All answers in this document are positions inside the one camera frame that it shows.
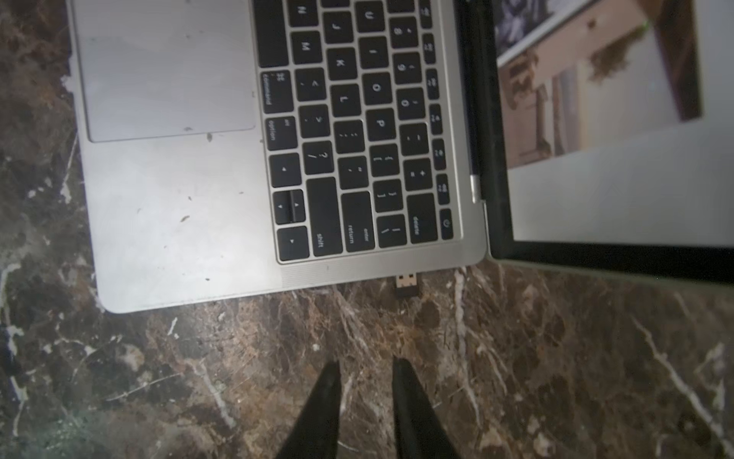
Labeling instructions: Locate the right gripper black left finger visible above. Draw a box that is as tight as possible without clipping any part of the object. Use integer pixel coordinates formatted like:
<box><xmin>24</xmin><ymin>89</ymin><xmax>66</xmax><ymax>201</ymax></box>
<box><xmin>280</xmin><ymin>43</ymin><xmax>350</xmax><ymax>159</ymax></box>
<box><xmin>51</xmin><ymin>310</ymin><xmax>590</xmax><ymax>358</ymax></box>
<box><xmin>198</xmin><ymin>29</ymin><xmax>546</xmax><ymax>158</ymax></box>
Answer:
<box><xmin>276</xmin><ymin>361</ymin><xmax>342</xmax><ymax>459</ymax></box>

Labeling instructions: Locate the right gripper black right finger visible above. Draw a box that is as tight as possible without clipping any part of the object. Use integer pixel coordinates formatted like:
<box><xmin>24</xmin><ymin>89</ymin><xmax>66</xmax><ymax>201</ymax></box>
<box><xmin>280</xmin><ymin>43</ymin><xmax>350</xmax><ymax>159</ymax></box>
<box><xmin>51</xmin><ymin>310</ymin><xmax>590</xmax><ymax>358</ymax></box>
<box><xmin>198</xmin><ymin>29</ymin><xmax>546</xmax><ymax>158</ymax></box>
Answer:
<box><xmin>392</xmin><ymin>358</ymin><xmax>460</xmax><ymax>459</ymax></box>

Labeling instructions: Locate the small black usb receiver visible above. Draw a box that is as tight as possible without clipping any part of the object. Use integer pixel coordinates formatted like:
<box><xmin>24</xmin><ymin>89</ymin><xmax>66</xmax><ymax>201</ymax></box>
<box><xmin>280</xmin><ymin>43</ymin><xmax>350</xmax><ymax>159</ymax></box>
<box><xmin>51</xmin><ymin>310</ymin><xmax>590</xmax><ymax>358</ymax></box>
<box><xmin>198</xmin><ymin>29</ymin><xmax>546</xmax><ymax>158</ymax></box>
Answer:
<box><xmin>395</xmin><ymin>273</ymin><xmax>421</xmax><ymax>298</ymax></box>

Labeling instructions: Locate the silver open laptop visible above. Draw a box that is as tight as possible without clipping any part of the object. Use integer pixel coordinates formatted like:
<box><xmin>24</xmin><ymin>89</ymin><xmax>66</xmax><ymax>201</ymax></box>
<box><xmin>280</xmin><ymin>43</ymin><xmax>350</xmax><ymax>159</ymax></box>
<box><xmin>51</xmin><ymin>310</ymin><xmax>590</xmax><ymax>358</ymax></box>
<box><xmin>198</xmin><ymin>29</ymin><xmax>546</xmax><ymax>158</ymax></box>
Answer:
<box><xmin>67</xmin><ymin>1</ymin><xmax>733</xmax><ymax>314</ymax></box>

